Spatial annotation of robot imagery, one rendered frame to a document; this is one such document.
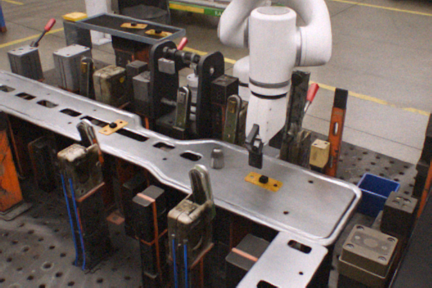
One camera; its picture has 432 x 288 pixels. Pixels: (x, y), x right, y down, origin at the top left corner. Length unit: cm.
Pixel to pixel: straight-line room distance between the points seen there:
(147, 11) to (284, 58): 321
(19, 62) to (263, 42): 109
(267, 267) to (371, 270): 18
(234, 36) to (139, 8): 259
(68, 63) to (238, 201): 78
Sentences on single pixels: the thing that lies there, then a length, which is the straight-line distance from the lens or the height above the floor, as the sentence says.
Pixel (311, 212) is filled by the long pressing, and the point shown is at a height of 100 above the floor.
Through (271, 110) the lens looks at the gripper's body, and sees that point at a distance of 94.
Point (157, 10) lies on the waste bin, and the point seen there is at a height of 58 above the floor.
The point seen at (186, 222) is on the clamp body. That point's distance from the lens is 90.
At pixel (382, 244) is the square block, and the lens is 88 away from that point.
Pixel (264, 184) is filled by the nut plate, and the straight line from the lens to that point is 107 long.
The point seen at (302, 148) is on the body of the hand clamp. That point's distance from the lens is 116.
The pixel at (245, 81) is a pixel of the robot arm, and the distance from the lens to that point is 156.
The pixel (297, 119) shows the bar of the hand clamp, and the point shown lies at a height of 111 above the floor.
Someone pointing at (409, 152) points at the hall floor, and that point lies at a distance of 331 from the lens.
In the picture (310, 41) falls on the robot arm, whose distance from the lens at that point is 90.
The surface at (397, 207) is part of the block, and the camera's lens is 94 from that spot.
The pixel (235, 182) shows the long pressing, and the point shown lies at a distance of 107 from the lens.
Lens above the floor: 162
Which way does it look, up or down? 29 degrees down
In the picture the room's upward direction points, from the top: straight up
